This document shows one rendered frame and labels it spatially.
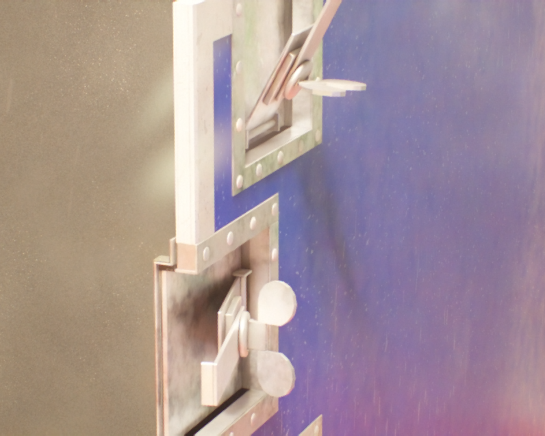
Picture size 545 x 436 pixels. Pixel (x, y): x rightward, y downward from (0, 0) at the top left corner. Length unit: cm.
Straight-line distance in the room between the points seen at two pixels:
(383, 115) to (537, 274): 44
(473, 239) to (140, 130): 71
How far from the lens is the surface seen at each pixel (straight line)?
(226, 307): 107
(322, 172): 118
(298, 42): 109
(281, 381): 108
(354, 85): 111
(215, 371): 101
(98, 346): 224
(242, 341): 108
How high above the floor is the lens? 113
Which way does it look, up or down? 16 degrees down
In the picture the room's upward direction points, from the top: straight up
